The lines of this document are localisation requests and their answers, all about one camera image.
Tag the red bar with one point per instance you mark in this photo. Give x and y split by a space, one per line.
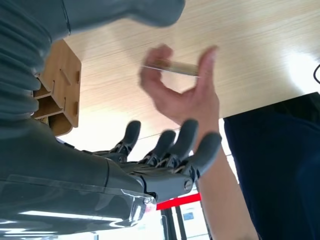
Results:
180 201

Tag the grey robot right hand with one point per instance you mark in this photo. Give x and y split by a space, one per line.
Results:
62 172

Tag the ribbed grey right arm sleeve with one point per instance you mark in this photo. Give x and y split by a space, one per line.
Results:
20 66

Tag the black frame leg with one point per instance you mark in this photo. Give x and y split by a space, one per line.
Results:
170 225
181 223

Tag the wooden card holder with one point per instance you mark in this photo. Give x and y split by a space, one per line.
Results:
66 82

